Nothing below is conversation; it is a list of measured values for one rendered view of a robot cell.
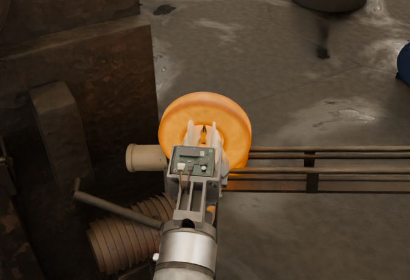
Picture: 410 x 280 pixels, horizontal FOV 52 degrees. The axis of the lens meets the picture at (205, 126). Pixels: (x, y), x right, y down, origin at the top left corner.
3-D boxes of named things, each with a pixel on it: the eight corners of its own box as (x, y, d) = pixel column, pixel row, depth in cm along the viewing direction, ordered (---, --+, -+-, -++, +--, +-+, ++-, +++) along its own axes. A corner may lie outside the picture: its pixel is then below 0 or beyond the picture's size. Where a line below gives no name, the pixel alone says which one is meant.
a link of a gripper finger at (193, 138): (205, 99, 66) (197, 149, 61) (205, 122, 71) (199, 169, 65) (185, 97, 66) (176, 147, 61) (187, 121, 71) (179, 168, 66)
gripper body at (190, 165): (225, 143, 59) (217, 226, 52) (224, 174, 66) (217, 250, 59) (170, 140, 60) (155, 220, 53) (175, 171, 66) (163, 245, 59)
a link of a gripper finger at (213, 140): (224, 100, 66) (219, 150, 60) (224, 123, 71) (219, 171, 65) (204, 99, 66) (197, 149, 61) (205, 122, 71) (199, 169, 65)
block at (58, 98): (51, 169, 101) (24, 85, 86) (83, 158, 104) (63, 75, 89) (62, 199, 94) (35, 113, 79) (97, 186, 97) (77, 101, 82)
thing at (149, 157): (136, 158, 94) (130, 137, 90) (176, 158, 92) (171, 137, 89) (129, 177, 89) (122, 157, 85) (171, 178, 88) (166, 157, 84)
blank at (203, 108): (153, 91, 69) (149, 103, 66) (250, 88, 66) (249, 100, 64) (168, 163, 78) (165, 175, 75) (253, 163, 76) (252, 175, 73)
